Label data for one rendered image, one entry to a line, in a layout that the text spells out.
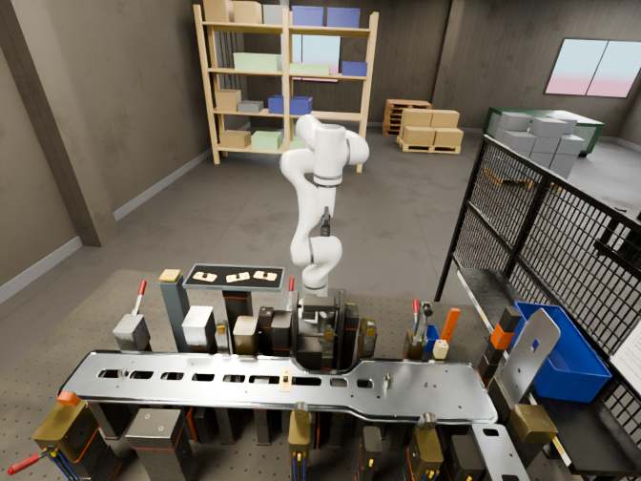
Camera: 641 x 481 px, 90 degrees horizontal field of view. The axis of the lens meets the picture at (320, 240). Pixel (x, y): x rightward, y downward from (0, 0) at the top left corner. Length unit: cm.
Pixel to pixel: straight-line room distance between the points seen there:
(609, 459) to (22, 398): 201
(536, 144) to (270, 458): 591
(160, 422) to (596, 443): 123
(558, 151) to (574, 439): 565
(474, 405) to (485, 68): 966
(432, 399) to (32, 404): 152
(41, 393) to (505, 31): 1046
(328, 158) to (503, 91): 984
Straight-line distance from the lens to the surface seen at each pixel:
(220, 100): 619
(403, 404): 116
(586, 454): 128
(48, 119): 382
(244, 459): 139
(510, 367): 128
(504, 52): 1051
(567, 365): 148
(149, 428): 113
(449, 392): 124
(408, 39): 995
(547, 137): 645
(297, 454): 106
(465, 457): 116
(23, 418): 179
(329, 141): 91
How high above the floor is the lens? 195
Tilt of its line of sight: 31 degrees down
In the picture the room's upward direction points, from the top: 3 degrees clockwise
